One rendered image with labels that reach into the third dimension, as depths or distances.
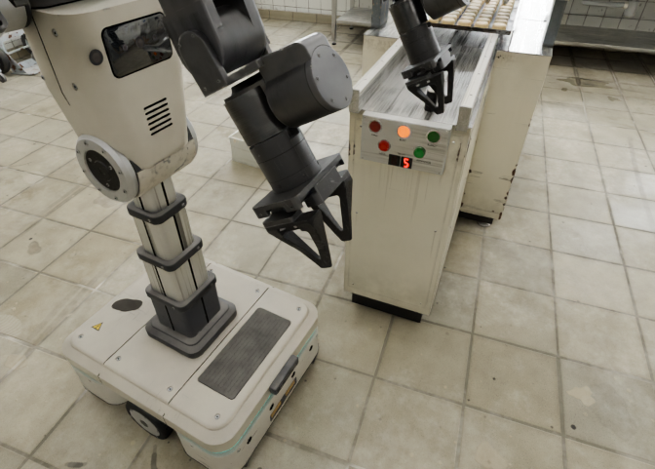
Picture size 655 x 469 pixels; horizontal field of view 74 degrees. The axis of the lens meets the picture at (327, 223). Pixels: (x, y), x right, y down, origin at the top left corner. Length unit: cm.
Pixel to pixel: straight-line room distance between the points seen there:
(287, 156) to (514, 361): 143
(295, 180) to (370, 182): 92
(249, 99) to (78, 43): 48
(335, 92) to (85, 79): 58
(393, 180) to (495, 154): 78
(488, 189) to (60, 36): 172
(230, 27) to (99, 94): 49
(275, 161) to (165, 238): 72
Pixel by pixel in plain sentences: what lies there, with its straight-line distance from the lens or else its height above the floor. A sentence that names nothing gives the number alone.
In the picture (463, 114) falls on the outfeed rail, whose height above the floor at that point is 89.
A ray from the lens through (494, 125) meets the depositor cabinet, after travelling 196.
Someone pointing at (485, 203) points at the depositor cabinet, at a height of 16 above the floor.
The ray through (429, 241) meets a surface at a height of 44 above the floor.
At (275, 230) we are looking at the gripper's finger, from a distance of 46.
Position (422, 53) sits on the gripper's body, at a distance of 83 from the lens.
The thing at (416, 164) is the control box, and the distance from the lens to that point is 125.
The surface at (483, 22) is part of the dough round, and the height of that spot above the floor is 92.
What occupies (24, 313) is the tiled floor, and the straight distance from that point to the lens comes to 212.
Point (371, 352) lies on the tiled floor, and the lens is 165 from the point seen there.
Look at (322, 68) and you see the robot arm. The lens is 39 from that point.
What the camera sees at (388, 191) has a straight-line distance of 135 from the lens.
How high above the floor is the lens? 135
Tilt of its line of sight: 39 degrees down
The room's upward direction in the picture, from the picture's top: straight up
